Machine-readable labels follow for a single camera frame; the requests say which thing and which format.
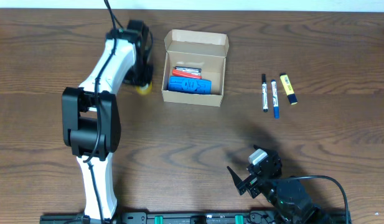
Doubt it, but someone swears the black whiteboard marker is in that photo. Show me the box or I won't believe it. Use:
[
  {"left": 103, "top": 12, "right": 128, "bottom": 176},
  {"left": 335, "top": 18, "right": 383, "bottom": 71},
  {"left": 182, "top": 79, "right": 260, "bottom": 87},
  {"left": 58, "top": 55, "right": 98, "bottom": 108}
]
[{"left": 261, "top": 73, "right": 268, "bottom": 113}]

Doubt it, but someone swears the yellow tape roll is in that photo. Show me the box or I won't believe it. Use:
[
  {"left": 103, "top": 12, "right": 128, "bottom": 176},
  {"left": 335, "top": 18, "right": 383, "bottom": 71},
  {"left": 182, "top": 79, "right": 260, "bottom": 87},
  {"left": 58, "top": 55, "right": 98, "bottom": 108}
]
[{"left": 136, "top": 83, "right": 152, "bottom": 96}]

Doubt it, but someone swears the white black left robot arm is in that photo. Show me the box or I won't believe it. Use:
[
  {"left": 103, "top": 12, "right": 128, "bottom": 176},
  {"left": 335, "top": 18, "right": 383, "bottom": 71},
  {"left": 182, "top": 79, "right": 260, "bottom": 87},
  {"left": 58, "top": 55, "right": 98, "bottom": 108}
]
[{"left": 62, "top": 20, "right": 152, "bottom": 223}]

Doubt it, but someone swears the blue whiteboard marker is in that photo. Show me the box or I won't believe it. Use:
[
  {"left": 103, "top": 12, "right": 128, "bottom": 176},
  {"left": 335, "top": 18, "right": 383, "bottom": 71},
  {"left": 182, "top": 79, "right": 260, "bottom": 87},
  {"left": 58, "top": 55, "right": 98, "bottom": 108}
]
[{"left": 271, "top": 80, "right": 279, "bottom": 119}]

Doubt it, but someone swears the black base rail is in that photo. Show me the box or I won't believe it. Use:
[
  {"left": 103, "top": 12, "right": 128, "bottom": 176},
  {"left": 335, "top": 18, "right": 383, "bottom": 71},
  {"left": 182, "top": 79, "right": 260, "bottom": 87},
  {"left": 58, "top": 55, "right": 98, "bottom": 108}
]
[{"left": 39, "top": 210, "right": 346, "bottom": 224}]

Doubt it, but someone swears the brown cardboard box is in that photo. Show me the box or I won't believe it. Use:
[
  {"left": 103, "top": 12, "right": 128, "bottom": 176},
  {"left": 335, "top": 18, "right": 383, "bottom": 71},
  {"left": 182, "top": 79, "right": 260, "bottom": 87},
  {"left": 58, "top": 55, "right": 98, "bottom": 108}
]
[{"left": 161, "top": 29, "right": 229, "bottom": 106}]

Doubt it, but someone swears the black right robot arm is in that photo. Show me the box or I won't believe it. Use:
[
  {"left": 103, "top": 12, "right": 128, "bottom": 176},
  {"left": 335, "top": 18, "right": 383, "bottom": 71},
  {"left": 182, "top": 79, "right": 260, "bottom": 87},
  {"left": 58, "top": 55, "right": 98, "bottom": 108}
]
[{"left": 227, "top": 146, "right": 335, "bottom": 223}]

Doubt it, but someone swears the yellow highlighter pen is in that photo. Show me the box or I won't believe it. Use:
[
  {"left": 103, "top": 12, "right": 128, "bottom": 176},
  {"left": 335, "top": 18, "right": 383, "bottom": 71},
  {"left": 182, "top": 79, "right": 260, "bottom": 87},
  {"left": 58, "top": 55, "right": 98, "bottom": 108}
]
[{"left": 279, "top": 73, "right": 297, "bottom": 105}]

